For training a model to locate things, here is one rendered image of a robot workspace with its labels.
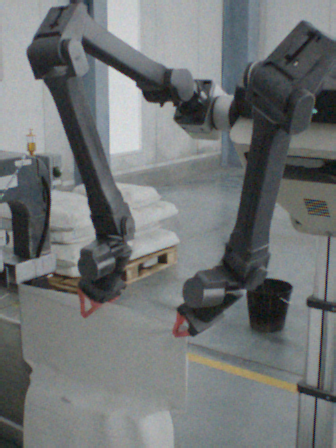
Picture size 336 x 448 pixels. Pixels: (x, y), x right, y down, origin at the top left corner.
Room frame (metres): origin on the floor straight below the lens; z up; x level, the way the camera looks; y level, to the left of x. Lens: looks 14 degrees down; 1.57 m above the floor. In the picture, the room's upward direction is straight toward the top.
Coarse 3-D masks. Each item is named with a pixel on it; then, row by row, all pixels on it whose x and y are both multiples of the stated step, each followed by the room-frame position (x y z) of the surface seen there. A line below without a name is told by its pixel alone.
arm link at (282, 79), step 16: (304, 32) 1.02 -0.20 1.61; (320, 32) 1.01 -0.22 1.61; (288, 48) 1.02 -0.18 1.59; (304, 48) 1.01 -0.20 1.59; (320, 48) 0.99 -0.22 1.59; (272, 64) 1.03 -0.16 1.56; (288, 64) 1.01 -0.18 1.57; (304, 64) 0.99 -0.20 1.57; (320, 64) 0.99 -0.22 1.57; (256, 80) 1.03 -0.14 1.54; (272, 80) 1.01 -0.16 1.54; (288, 80) 0.99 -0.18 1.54; (304, 80) 0.98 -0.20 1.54; (320, 80) 1.01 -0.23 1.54; (272, 96) 1.00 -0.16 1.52; (288, 96) 0.98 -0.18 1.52
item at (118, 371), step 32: (32, 288) 1.54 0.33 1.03; (32, 320) 1.55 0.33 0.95; (64, 320) 1.47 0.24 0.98; (96, 320) 1.41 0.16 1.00; (128, 320) 1.37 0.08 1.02; (160, 320) 1.33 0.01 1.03; (32, 352) 1.55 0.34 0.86; (64, 352) 1.47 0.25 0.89; (96, 352) 1.41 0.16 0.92; (128, 352) 1.37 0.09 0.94; (160, 352) 1.33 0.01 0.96; (32, 384) 1.47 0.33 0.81; (64, 384) 1.44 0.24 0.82; (96, 384) 1.41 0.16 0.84; (128, 384) 1.37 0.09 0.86; (160, 384) 1.33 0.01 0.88; (32, 416) 1.44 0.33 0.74; (64, 416) 1.39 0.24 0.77; (96, 416) 1.34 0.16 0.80; (128, 416) 1.32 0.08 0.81; (160, 416) 1.35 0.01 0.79
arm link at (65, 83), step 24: (72, 48) 1.26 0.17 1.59; (48, 72) 1.31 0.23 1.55; (72, 72) 1.26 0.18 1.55; (72, 96) 1.29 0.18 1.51; (72, 120) 1.30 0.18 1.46; (72, 144) 1.32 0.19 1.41; (96, 144) 1.33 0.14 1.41; (96, 168) 1.33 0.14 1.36; (96, 192) 1.34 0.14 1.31; (120, 192) 1.38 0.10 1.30; (96, 216) 1.38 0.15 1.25; (120, 216) 1.36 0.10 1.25
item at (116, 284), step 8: (112, 272) 1.37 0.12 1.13; (120, 272) 1.40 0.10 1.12; (80, 280) 1.39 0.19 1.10; (96, 280) 1.39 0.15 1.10; (104, 280) 1.38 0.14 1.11; (112, 280) 1.38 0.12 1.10; (120, 280) 1.45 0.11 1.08; (88, 288) 1.38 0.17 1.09; (96, 288) 1.39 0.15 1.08; (104, 288) 1.39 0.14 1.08; (112, 288) 1.40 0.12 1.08; (120, 288) 1.42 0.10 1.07; (96, 296) 1.36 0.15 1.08; (104, 296) 1.38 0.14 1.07
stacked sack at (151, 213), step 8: (136, 208) 4.91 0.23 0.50; (144, 208) 4.93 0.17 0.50; (152, 208) 4.94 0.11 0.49; (160, 208) 4.98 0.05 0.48; (168, 208) 5.05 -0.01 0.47; (136, 216) 4.72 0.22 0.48; (144, 216) 4.77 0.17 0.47; (152, 216) 4.86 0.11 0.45; (160, 216) 4.95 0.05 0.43; (168, 216) 5.07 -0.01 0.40; (136, 224) 4.69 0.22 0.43; (144, 224) 4.78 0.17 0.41
